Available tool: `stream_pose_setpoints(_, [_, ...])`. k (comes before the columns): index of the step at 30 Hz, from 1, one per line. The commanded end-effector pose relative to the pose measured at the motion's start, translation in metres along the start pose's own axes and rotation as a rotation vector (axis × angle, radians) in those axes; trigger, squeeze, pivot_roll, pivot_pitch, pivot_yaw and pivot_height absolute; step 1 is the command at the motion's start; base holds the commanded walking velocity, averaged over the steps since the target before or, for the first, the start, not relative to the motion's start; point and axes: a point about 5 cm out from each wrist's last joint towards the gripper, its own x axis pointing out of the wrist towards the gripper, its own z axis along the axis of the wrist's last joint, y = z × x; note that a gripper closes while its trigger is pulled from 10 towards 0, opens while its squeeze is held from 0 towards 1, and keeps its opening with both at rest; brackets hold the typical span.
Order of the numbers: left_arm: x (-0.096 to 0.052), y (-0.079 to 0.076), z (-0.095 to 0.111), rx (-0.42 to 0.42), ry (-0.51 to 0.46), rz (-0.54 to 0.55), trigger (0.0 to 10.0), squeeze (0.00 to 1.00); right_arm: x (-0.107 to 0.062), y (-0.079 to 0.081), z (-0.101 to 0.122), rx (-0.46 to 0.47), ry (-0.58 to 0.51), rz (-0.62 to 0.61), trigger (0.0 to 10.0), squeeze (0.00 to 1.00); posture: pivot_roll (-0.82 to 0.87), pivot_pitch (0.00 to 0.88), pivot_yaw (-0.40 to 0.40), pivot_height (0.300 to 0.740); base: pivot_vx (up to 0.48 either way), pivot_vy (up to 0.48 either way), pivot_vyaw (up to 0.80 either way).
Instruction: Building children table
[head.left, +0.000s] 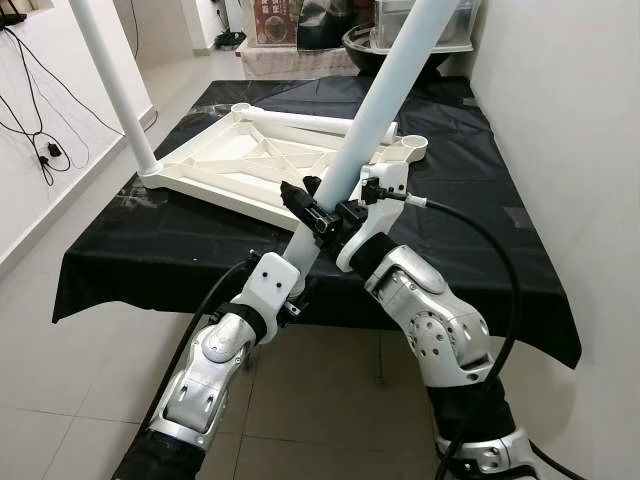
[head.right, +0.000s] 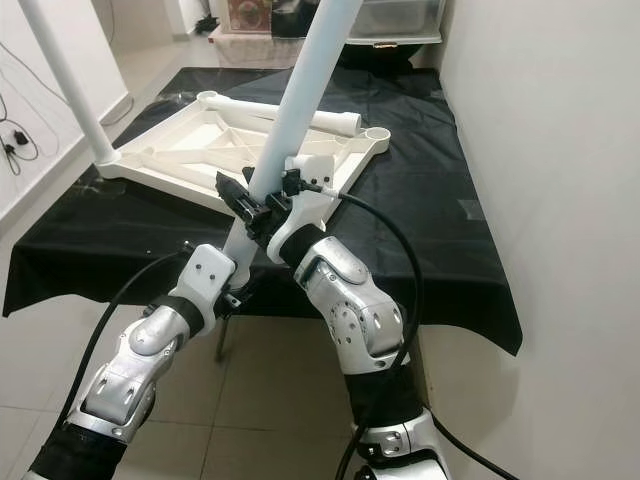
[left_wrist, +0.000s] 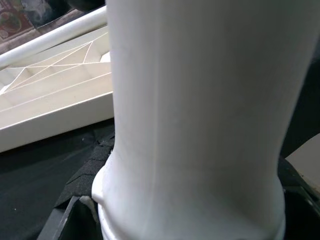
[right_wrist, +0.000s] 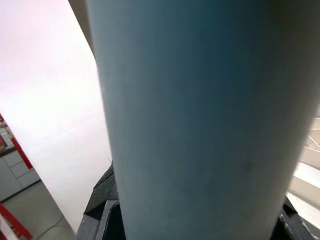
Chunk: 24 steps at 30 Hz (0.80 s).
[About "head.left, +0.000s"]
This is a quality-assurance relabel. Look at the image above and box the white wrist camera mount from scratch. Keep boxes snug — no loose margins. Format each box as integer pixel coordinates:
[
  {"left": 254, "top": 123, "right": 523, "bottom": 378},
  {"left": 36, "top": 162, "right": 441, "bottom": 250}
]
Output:
[
  {"left": 243, "top": 251, "right": 307, "bottom": 327},
  {"left": 335, "top": 160, "right": 410, "bottom": 274}
]

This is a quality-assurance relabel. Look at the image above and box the clear plastic storage box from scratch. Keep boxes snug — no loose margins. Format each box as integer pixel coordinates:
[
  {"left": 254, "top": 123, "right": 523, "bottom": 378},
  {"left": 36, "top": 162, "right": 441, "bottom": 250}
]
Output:
[{"left": 372, "top": 0, "right": 484, "bottom": 54}]

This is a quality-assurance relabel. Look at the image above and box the black floor mop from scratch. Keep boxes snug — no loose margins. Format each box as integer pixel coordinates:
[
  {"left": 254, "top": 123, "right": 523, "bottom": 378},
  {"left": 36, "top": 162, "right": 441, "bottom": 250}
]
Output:
[{"left": 214, "top": 28, "right": 248, "bottom": 50}]

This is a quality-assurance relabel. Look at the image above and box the black tablecloth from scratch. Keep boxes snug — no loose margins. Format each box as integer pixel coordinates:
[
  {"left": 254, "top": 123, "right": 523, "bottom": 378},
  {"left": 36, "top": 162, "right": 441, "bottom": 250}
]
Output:
[{"left": 52, "top": 75, "right": 584, "bottom": 370}]

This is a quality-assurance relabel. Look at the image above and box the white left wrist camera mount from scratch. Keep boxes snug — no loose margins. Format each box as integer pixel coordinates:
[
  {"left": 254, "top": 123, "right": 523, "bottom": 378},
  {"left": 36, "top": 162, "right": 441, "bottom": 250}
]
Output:
[{"left": 243, "top": 251, "right": 307, "bottom": 327}]

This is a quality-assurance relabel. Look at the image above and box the black plastic bag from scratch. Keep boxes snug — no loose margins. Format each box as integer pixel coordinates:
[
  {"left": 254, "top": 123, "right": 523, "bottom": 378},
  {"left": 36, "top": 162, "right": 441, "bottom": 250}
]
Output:
[{"left": 295, "top": 0, "right": 377, "bottom": 52}]

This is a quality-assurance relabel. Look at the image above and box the orange lid storage box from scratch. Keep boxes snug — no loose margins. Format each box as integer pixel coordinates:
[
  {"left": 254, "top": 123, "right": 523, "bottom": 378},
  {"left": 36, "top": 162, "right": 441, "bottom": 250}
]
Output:
[{"left": 250, "top": 0, "right": 302, "bottom": 47}]

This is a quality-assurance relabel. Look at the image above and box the black wok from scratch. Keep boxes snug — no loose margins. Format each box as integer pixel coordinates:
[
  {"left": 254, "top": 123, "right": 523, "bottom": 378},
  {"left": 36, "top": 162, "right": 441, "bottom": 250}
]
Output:
[{"left": 341, "top": 25, "right": 453, "bottom": 78}]

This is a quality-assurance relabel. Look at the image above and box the beige stone bench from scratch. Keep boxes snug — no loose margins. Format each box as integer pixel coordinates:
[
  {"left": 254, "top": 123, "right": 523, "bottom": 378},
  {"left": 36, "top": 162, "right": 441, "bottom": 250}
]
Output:
[{"left": 238, "top": 45, "right": 353, "bottom": 80}]

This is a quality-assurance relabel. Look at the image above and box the clear tape cross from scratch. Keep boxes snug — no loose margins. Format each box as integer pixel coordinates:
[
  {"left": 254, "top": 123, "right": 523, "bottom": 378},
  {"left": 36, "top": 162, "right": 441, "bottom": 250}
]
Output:
[{"left": 116, "top": 180, "right": 163, "bottom": 213}]

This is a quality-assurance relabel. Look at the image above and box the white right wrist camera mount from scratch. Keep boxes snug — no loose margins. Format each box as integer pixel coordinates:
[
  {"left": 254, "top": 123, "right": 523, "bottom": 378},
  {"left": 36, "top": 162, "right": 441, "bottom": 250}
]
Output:
[{"left": 335, "top": 160, "right": 410, "bottom": 274}]

